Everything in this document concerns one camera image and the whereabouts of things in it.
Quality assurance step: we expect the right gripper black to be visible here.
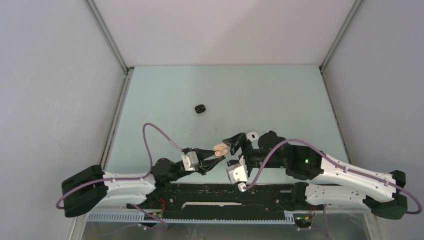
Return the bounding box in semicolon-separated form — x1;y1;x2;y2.
222;133;286;171

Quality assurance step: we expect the pink earbud charging case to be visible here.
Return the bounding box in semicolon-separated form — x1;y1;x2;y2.
213;142;230;158

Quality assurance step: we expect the white earbud charging case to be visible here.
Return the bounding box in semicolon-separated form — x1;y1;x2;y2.
246;131;259;142

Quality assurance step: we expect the black earbud charging case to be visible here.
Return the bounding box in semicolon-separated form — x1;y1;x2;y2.
194;104;206;114

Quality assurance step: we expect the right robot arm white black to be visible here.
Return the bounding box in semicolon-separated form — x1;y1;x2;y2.
213;131;408;220

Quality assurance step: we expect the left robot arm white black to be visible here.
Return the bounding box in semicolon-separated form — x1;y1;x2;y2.
56;146;230;218

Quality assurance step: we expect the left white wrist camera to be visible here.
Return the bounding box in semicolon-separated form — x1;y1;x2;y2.
181;151;199;172

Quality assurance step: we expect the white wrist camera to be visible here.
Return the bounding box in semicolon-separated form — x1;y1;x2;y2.
181;151;199;172
226;156;248;192

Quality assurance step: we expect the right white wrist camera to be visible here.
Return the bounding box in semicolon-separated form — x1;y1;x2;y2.
226;156;248;192

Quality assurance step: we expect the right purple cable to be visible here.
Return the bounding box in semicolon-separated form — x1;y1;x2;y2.
243;138;424;240

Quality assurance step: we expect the purple cable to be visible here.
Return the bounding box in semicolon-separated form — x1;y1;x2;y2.
55;122;185;231
243;138;424;240

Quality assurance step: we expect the white cable duct strip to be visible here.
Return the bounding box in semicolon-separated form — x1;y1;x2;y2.
86;211;295;225

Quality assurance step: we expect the right aluminium frame post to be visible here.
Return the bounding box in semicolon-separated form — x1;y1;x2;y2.
319;0;364;74

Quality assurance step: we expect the aluminium frame post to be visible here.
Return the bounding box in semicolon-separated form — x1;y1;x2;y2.
82;0;130;74
319;0;364;74

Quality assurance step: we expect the left aluminium frame post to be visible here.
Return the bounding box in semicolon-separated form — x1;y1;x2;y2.
82;0;130;74

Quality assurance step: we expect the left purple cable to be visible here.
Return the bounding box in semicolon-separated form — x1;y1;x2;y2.
55;122;185;231

